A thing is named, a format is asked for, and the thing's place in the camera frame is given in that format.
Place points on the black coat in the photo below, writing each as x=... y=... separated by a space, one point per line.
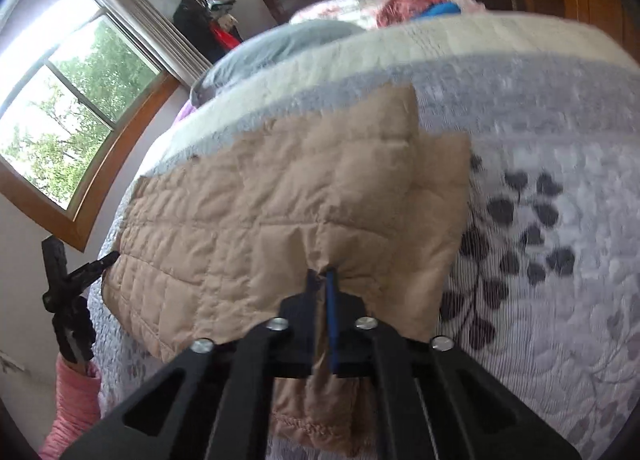
x=195 y=25

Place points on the red bag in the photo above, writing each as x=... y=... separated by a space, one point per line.
x=225 y=35

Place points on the plain beige curtain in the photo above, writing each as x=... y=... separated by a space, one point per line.
x=150 y=25

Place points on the grey pillow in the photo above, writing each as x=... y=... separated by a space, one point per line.
x=280 y=45

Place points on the purple bed sheet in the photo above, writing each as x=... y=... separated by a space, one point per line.
x=186 y=113

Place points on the person's left hand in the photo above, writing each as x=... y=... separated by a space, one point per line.
x=75 y=330

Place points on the grey floral quilted bedspread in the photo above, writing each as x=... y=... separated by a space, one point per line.
x=550 y=140

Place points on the large wooden framed window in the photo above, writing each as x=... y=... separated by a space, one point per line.
x=75 y=105

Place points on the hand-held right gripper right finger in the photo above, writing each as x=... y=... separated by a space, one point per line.
x=331 y=330

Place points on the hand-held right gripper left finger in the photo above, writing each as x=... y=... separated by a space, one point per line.
x=300 y=320

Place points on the tan quilted jacket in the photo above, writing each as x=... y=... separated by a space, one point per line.
x=280 y=200

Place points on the blue cloth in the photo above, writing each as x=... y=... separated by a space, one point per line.
x=442 y=9

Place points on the red patterned cloth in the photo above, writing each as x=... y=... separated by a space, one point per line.
x=400 y=8

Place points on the pink floral bedding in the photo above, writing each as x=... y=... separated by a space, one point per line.
x=330 y=5

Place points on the wooden wardrobe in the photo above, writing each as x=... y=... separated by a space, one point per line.
x=605 y=10

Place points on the black white helmet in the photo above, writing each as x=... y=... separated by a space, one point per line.
x=220 y=5

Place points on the person's left forearm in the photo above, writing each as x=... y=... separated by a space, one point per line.
x=75 y=410

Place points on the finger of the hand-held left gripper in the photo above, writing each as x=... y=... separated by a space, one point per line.
x=87 y=274

